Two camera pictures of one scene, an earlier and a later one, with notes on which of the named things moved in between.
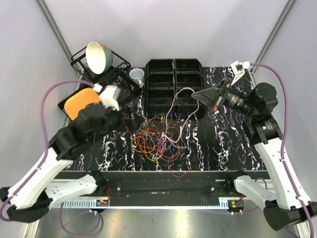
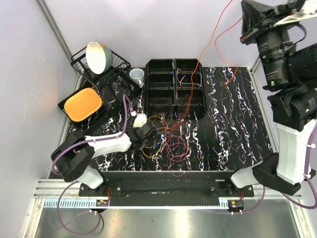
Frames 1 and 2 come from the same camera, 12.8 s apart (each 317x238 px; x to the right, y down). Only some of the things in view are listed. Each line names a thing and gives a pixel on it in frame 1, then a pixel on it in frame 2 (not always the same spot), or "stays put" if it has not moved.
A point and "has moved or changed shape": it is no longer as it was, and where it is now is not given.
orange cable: (144, 151) has moved or changed shape
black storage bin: (192, 79) stays put
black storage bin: (185, 102) stays put
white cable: (167, 115) -> (185, 83)
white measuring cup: (136, 76) stays put
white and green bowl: (99, 57) stays put
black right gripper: (212, 97) -> (253, 12)
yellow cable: (144, 152) has moved or changed shape
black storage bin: (161, 99) stays put
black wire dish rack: (79, 62) stays put
